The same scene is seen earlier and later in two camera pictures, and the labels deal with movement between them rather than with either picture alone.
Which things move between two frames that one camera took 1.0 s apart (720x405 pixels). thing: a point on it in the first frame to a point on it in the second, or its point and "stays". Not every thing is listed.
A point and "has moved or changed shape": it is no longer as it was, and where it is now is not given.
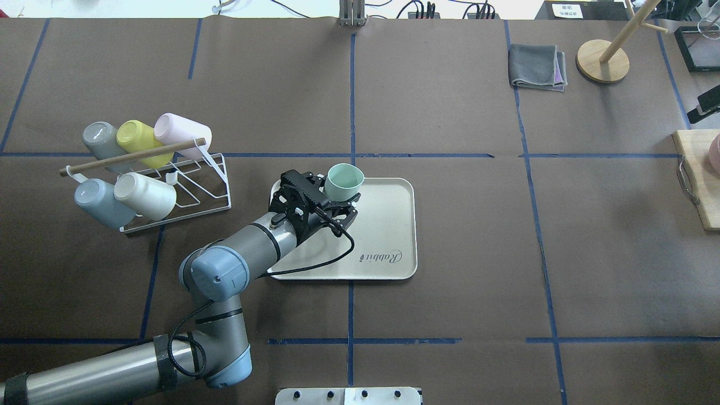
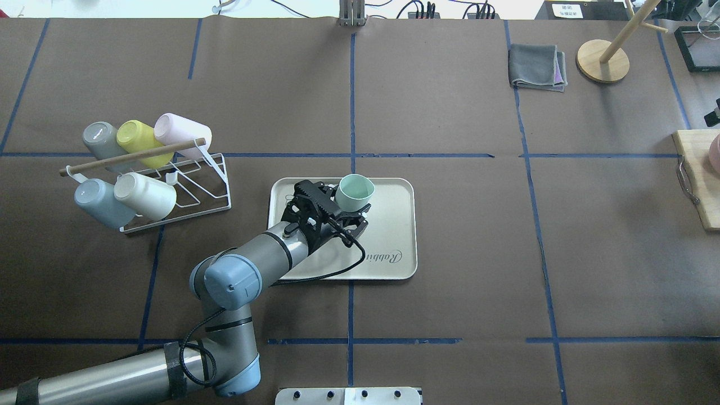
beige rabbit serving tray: [383, 232] stays
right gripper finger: [708, 104] to [713, 118]
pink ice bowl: [714, 158] stays
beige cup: [148, 198] stays
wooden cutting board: [693, 147] stays
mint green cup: [342, 181] has moved or changed shape
